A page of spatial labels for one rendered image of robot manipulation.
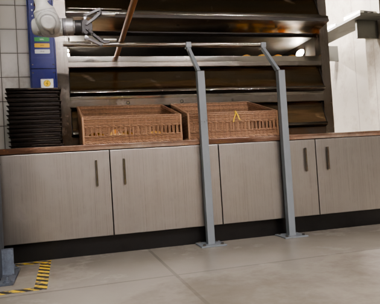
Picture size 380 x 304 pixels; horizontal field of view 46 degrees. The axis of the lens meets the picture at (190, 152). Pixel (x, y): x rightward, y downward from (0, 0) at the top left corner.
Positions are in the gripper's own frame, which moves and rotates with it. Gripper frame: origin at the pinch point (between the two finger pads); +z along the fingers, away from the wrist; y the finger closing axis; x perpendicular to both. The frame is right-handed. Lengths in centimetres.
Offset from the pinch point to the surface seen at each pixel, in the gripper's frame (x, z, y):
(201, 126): 4, 44, 56
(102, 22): -47, -3, -18
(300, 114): -57, 134, 45
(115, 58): -55, 5, 4
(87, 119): -4, -16, 48
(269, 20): -43, 109, -19
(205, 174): 4, 44, 81
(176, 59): -56, 45, 4
